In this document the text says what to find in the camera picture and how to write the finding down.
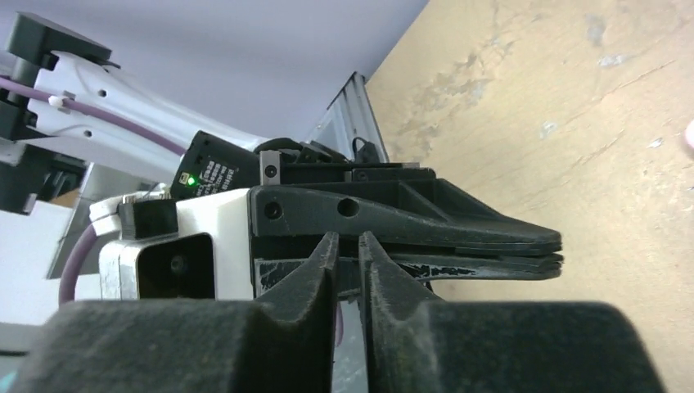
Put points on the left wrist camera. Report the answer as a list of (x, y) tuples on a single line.
[(208, 257)]

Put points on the aluminium frame rail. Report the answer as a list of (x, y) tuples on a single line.
[(349, 116)]

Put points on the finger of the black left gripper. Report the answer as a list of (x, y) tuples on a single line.
[(426, 268)]

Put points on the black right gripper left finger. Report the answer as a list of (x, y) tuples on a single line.
[(282, 341)]

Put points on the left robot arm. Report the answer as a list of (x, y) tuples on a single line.
[(65, 86)]

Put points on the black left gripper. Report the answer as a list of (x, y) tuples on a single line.
[(362, 195)]

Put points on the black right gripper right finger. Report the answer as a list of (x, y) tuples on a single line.
[(417, 342)]

